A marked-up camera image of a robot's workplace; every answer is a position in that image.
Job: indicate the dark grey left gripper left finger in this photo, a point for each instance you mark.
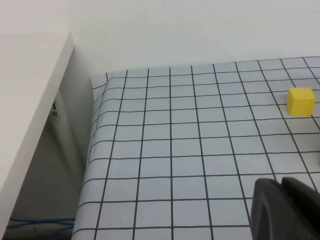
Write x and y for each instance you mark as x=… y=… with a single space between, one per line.
x=270 y=215

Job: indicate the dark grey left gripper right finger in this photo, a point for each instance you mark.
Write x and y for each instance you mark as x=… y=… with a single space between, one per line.
x=302 y=197

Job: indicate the yellow cube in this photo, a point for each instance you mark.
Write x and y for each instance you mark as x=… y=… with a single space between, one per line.
x=300 y=101

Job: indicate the grey grid-pattern tablecloth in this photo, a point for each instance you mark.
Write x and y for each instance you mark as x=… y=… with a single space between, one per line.
x=175 y=150

